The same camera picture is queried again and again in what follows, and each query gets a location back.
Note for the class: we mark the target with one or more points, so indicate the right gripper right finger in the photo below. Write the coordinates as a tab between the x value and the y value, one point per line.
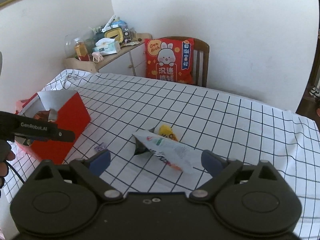
218	167

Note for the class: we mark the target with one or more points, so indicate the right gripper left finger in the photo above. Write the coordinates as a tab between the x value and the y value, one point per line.
94	166

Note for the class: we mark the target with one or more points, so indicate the white snack bag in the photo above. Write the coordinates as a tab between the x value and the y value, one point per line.
175	154

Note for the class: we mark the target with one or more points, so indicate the black snack packet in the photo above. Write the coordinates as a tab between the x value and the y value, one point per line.
140	147

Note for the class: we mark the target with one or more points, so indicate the yellow small snack packet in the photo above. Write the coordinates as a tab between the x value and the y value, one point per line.
166	131

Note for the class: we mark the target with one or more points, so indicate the orange brown snack bag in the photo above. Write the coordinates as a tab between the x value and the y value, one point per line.
43	115

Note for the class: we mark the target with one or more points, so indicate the person left hand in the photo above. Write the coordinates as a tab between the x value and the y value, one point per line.
6	155

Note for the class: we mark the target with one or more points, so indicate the small purple candy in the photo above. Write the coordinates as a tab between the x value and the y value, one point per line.
100	148

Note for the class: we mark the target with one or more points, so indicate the pink patterned cloth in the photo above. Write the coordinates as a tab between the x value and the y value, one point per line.
20	104

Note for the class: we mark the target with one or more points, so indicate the white black grid tablecloth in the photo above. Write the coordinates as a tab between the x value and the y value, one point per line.
202	118

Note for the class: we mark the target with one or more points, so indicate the red white cardboard box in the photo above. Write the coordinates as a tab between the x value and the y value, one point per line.
67	111

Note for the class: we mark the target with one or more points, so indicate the wooden chair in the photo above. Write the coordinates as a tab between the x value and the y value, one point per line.
199	71

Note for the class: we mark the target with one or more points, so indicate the orange drink bottle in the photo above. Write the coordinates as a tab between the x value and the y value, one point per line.
81	50

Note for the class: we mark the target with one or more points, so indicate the pink small object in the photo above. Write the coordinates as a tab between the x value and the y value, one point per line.
97	57

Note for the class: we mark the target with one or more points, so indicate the wooden side cabinet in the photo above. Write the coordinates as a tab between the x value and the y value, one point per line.
130	60

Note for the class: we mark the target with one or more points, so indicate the dark door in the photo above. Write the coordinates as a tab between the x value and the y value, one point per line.
309	104

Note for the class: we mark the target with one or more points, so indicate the red rabbit cushion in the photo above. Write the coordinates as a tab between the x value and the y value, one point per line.
171	60

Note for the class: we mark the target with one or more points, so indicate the clear glass bowl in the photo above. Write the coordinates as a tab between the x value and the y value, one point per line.
86	35

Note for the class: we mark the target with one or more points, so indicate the tissue box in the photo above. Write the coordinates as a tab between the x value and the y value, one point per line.
107	46

